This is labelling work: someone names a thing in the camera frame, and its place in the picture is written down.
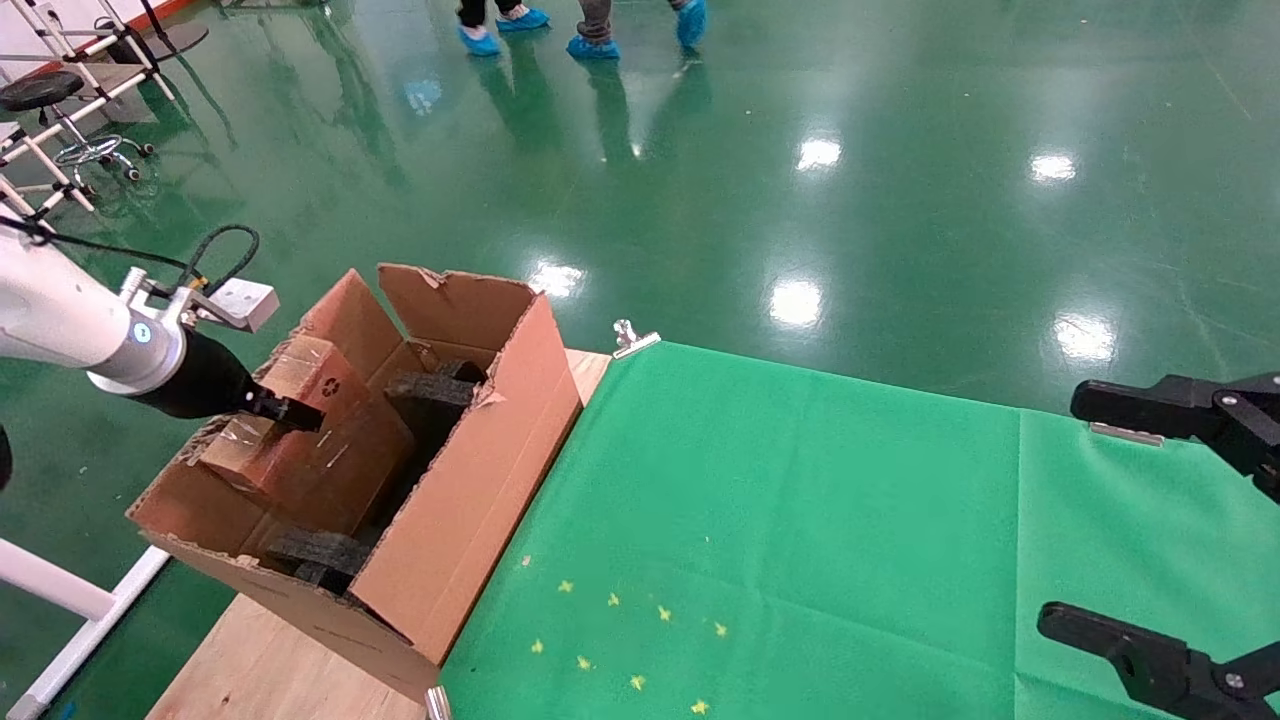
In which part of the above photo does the white pipe rack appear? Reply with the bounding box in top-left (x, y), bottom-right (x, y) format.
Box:
top-left (0, 0), bottom-right (183, 243)

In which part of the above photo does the silver binder clip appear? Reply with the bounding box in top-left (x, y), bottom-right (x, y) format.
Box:
top-left (612, 319), bottom-right (663, 361)

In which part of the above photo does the black round stool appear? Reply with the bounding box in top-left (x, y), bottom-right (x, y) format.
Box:
top-left (0, 72), bottom-right (157, 188)

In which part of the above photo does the flat silver cloth clip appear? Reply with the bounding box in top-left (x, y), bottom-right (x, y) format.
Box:
top-left (1088, 421), bottom-right (1167, 448)

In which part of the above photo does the green table cloth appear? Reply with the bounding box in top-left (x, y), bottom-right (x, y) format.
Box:
top-left (440, 340), bottom-right (1280, 720)

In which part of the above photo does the large open cardboard carton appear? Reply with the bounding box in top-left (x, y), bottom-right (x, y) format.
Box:
top-left (127, 262), bottom-right (585, 701)

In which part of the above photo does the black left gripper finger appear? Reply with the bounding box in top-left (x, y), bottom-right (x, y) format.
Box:
top-left (250, 390), bottom-right (327, 434)

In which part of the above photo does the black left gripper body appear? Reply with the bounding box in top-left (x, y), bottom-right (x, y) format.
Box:
top-left (133, 330), bottom-right (265, 422)

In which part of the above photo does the black foam insert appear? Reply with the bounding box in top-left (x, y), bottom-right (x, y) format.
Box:
top-left (384, 358), bottom-right (492, 473)
top-left (264, 527), bottom-right (374, 599)

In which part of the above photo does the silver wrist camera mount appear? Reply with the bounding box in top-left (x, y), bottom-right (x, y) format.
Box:
top-left (120, 265), bottom-right (282, 335)

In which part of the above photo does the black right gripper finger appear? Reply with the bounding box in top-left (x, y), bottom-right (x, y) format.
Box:
top-left (1036, 603), bottom-right (1280, 720)
top-left (1069, 373), bottom-right (1280, 507)

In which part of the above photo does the small taped cardboard box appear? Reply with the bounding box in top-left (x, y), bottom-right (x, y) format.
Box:
top-left (197, 335), bottom-right (417, 537)

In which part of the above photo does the white table leg frame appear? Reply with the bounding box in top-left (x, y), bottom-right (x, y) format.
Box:
top-left (0, 535), bottom-right (177, 720)

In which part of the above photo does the black round stand base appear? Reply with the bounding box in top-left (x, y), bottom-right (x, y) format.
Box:
top-left (148, 20), bottom-right (212, 58)

